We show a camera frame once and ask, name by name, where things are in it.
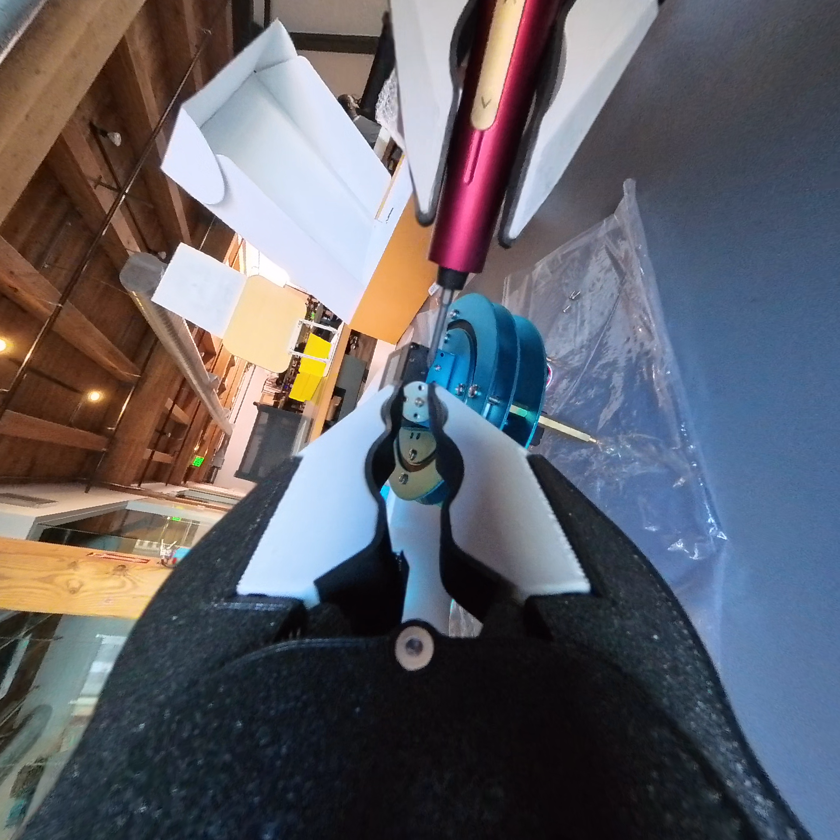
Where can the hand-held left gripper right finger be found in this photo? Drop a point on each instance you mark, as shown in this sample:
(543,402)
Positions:
(512,518)

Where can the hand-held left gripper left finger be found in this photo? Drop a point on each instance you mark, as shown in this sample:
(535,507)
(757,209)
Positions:
(308,512)

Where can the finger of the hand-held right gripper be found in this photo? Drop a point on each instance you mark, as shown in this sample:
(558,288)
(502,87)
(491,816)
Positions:
(590,65)
(423,98)

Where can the red electric screwdriver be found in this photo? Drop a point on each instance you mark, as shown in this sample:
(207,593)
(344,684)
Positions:
(499,164)

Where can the silver metal bracket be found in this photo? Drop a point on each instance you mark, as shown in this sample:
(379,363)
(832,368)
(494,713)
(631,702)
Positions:
(417,453)

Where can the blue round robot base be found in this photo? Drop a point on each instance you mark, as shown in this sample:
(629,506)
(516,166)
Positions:
(499,354)

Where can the grey desk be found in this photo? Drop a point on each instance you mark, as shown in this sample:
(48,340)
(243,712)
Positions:
(754,164)

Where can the dark grey cabinet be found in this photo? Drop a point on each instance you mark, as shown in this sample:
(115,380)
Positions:
(269,443)

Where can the brass hex standoff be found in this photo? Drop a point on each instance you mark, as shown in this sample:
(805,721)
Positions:
(571,431)

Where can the white and orange cardboard box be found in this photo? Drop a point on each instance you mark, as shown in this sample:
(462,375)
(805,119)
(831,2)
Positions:
(295,164)

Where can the yellow bin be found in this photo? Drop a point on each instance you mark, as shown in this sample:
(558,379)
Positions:
(312,367)

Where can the black servo motor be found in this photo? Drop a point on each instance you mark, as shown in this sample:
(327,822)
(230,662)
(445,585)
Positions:
(410,362)

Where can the pale yellow rounded panel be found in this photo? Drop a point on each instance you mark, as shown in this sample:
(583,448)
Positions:
(262,321)

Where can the clear plastic bag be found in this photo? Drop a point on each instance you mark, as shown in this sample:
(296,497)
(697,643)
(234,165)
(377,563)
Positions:
(643,367)

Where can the white board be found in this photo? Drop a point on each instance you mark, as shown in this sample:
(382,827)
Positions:
(197,289)

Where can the wooden plank table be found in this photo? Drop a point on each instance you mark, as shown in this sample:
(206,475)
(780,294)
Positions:
(65,577)

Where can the silver ventilation duct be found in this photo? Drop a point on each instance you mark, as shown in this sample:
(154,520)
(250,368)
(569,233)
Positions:
(184,354)

